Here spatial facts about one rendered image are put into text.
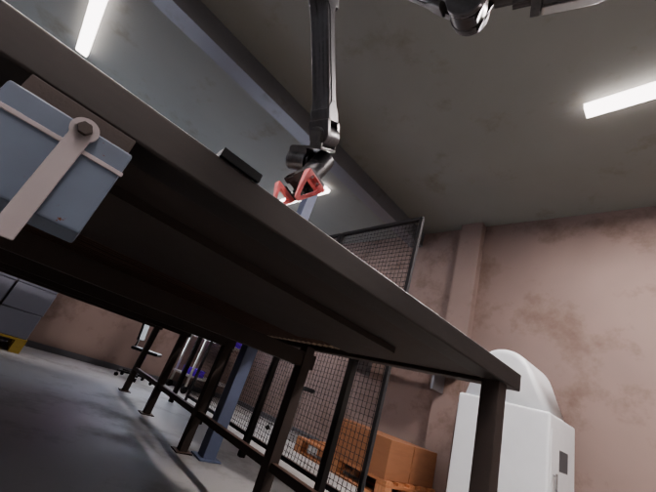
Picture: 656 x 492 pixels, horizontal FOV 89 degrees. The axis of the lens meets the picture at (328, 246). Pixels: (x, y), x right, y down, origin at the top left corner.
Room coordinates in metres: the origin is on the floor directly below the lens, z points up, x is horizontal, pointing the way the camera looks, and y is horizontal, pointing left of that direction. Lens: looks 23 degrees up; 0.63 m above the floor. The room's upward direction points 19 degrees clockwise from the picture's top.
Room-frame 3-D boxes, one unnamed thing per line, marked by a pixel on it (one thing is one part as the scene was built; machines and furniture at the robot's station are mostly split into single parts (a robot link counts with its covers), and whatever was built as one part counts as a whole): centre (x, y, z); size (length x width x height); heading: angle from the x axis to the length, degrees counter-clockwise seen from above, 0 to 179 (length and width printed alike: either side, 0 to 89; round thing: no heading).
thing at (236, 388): (2.85, 0.32, 1.20); 0.17 x 0.17 x 2.40; 36
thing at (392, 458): (4.15, -1.12, 0.24); 1.31 x 0.90 x 0.47; 39
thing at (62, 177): (0.38, 0.36, 0.77); 0.14 x 0.11 x 0.18; 126
